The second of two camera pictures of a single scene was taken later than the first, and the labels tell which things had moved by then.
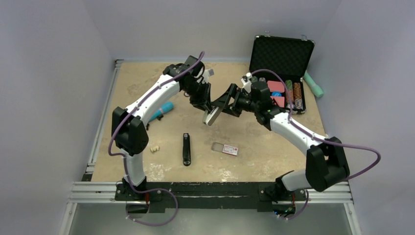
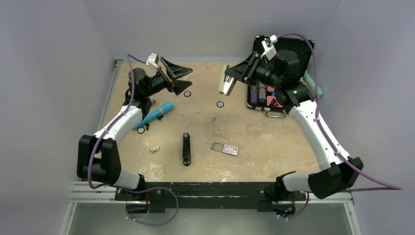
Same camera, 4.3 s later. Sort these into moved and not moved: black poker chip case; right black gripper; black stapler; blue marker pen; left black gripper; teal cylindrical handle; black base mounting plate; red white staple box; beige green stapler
Moved: beige green stapler; right black gripper; left black gripper
Not moved: black base mounting plate; black stapler; red white staple box; blue marker pen; black poker chip case; teal cylindrical handle
